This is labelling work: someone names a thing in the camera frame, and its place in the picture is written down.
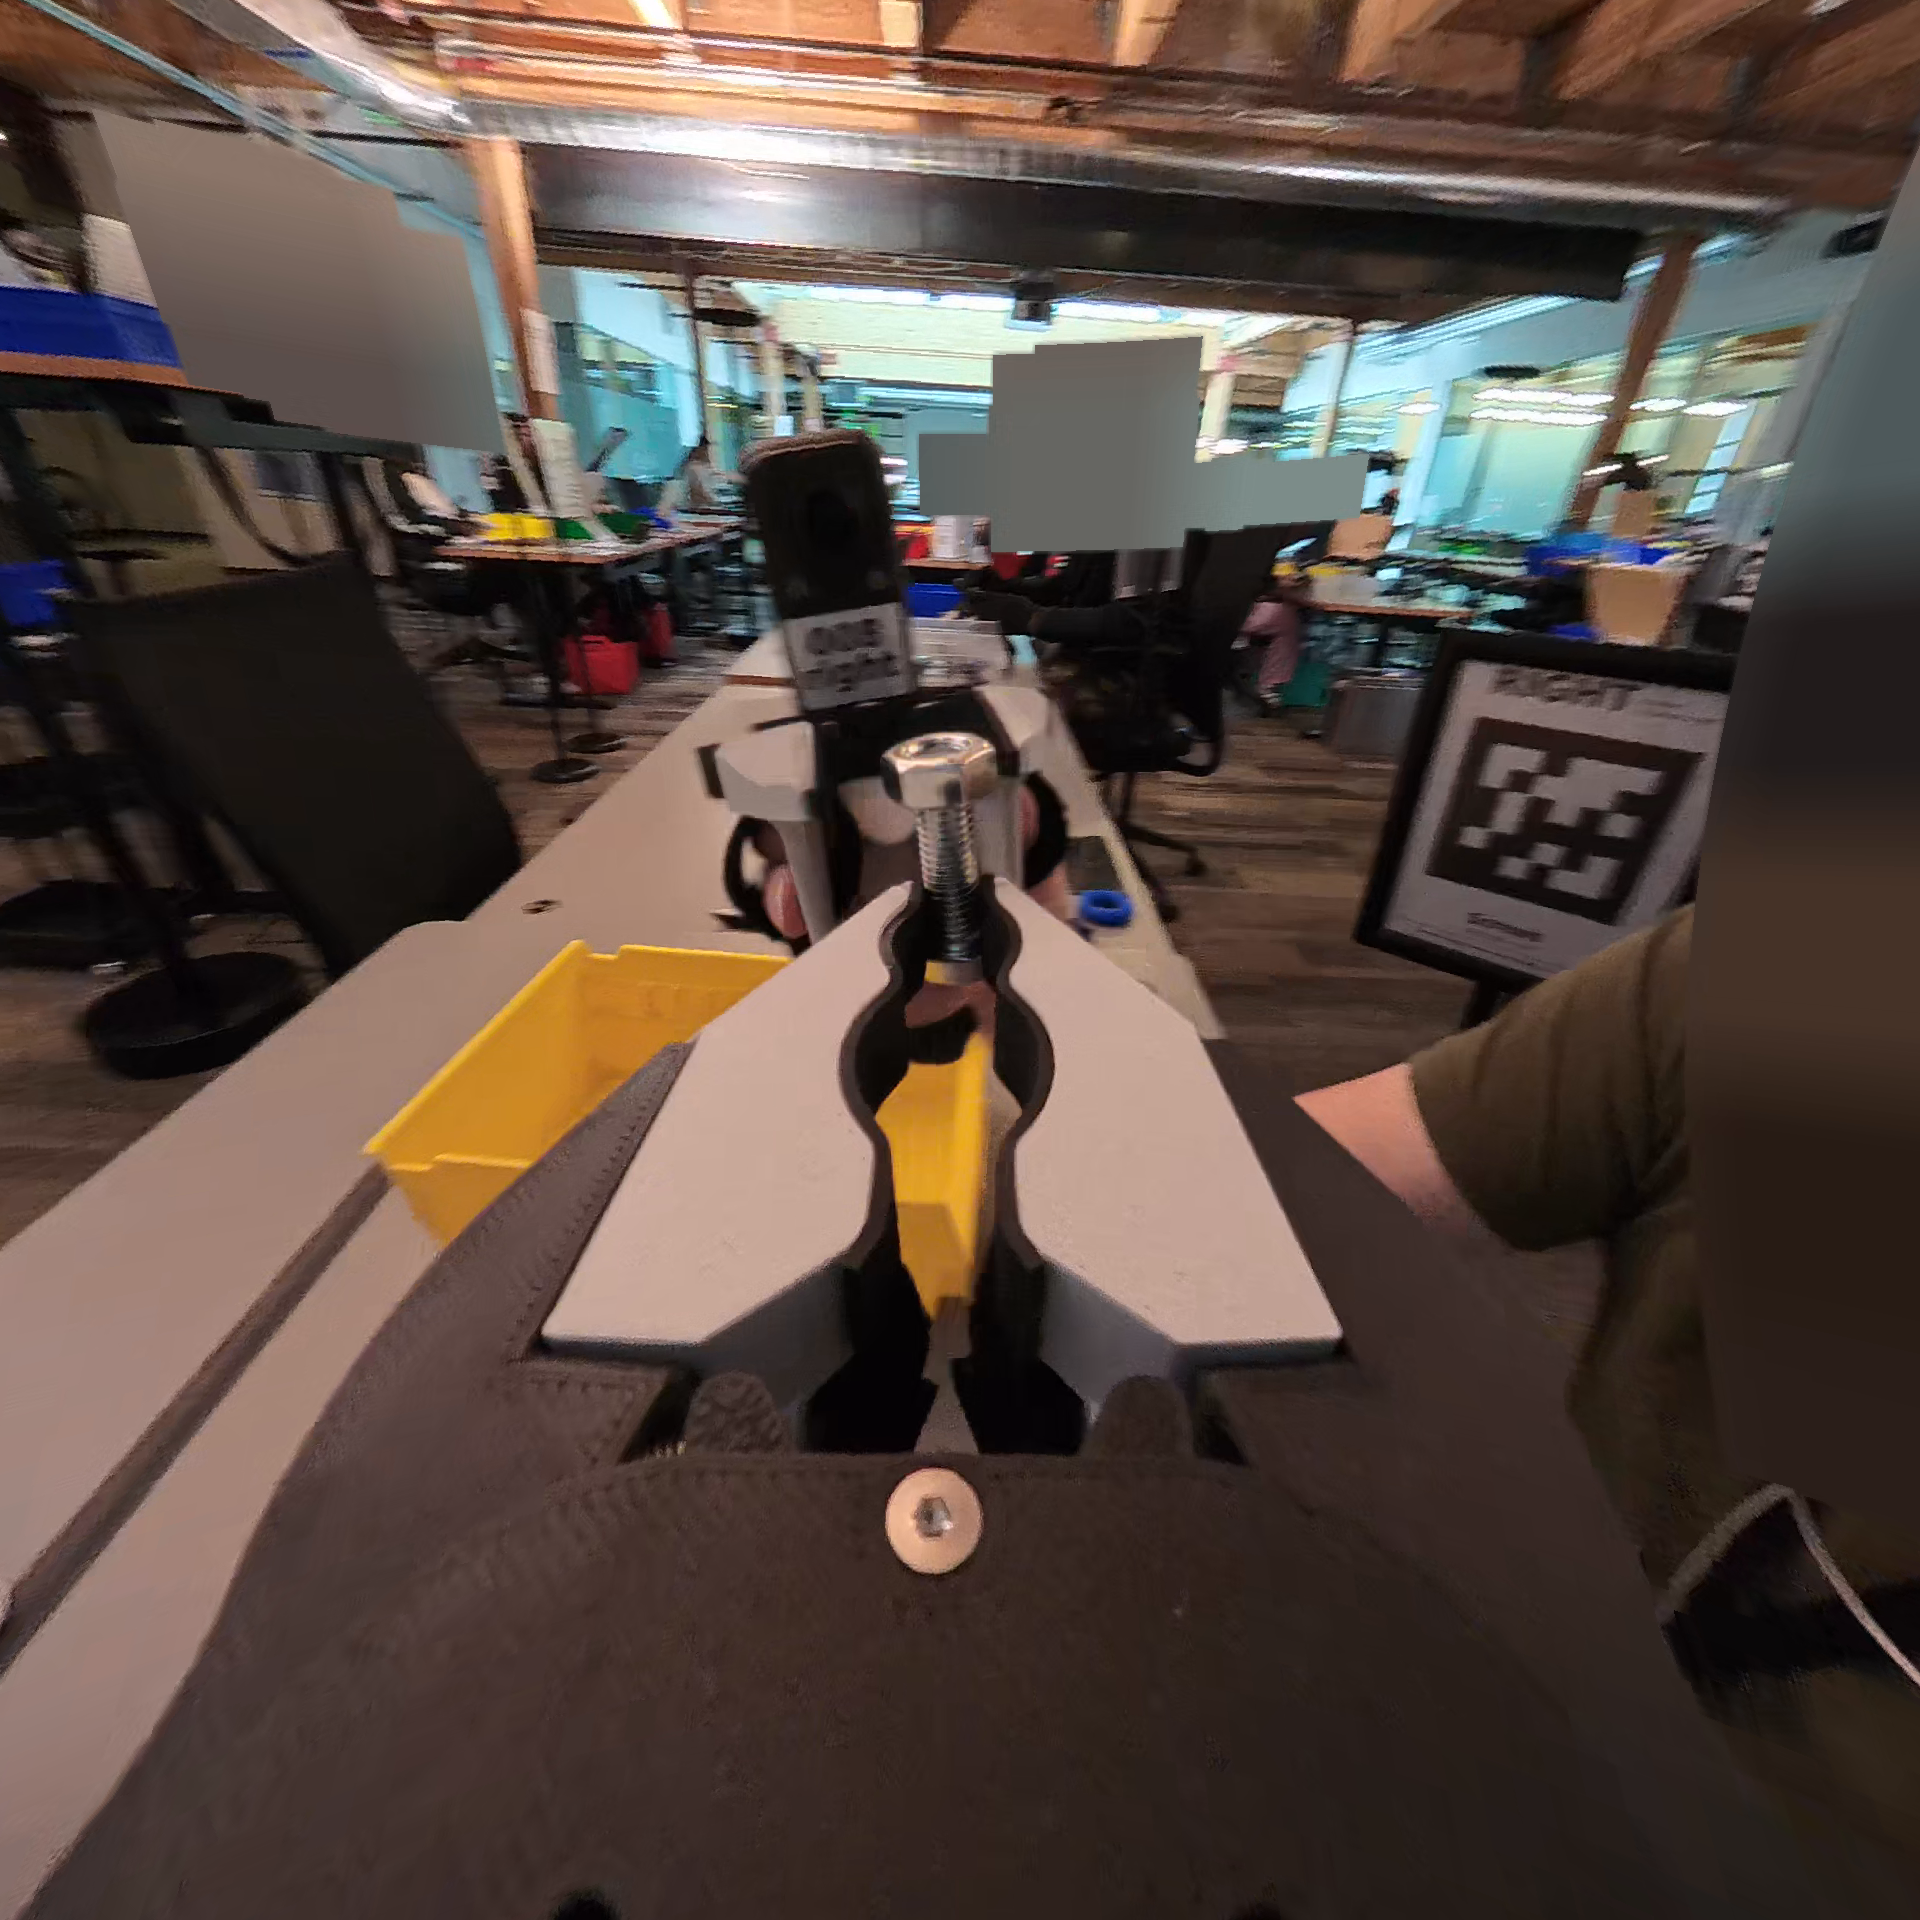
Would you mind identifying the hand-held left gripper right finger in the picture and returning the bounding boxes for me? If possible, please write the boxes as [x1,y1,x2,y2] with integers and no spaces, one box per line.
[951,877,1345,1453]

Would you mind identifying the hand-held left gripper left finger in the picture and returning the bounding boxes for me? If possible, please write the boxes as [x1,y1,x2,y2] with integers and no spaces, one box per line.
[543,882,939,1453]

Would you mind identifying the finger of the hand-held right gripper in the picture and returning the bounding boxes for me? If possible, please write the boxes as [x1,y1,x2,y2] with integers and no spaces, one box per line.
[978,684,1058,888]
[711,712,846,950]

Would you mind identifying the steel hex bolt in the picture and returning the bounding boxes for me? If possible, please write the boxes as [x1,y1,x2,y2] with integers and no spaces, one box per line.
[879,736,998,964]

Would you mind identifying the yellow plastic bin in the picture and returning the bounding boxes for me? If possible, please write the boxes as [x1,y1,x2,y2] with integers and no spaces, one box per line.
[363,938,998,1321]

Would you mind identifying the black office chair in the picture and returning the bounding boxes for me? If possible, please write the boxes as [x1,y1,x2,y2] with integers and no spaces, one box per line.
[1079,526,1292,887]

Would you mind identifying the silver waste bin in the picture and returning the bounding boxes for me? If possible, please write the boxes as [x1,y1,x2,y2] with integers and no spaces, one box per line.
[1329,673,1426,751]

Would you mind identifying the black upright panel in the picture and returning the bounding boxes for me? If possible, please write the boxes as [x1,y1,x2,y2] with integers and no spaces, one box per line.
[67,551,524,975]

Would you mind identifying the framed marker sign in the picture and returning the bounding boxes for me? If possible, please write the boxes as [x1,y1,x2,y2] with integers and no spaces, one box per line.
[1354,626,1742,992]

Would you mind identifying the black pole lamp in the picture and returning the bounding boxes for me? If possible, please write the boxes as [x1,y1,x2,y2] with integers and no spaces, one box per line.
[0,404,314,1081]

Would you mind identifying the wooden top work desk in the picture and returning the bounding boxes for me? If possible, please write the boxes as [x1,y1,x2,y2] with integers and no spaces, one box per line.
[0,352,422,458]

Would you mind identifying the wooden post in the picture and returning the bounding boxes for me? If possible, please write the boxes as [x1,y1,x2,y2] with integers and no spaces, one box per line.
[462,135,561,425]

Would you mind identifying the black wire rack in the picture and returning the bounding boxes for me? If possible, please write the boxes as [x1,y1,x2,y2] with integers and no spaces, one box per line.
[0,569,167,961]

